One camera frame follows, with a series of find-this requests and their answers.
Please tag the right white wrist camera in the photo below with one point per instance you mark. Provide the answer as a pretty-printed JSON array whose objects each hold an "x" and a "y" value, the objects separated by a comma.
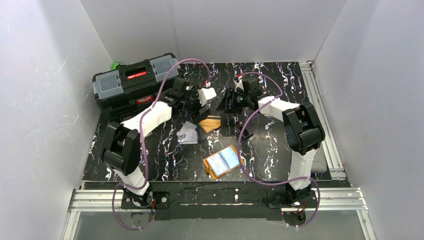
[{"x": 238, "y": 81}]

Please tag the green object behind toolbox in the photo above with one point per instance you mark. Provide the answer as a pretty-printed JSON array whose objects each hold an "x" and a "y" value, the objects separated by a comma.
[{"x": 115, "y": 65}]

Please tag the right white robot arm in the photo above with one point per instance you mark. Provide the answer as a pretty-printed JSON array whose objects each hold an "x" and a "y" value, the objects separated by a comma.
[{"x": 303, "y": 131}]

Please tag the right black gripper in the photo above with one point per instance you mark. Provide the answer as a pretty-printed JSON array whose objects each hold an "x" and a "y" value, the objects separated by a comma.
[{"x": 230, "y": 100}]

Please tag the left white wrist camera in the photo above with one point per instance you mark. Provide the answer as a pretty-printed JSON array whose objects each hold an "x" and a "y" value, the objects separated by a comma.
[{"x": 205, "y": 95}]

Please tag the black toolbox with grey lids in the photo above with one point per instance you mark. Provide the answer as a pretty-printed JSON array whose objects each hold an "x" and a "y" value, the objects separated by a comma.
[{"x": 127, "y": 90}]

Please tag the stack of white cards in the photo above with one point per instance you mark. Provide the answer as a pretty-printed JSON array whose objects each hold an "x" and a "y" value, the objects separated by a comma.
[{"x": 188, "y": 134}]

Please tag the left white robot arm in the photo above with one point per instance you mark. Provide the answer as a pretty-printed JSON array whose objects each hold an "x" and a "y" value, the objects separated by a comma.
[{"x": 122, "y": 148}]

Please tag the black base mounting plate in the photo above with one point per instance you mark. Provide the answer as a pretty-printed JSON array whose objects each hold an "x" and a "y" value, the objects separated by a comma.
[{"x": 213, "y": 200}]

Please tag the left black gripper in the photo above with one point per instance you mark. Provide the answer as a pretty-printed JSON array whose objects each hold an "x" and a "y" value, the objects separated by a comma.
[{"x": 194, "y": 103}]

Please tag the grey pad at right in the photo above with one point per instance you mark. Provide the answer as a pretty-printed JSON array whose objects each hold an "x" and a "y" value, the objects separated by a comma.
[{"x": 319, "y": 164}]

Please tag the orange card holder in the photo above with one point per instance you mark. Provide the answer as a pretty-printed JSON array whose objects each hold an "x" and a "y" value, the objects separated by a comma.
[{"x": 230, "y": 156}]

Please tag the aluminium frame rail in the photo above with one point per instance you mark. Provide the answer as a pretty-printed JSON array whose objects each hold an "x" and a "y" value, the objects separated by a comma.
[{"x": 337, "y": 198}]

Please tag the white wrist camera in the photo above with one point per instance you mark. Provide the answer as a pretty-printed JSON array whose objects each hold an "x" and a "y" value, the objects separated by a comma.
[
  {"x": 205, "y": 95},
  {"x": 238, "y": 81}
]

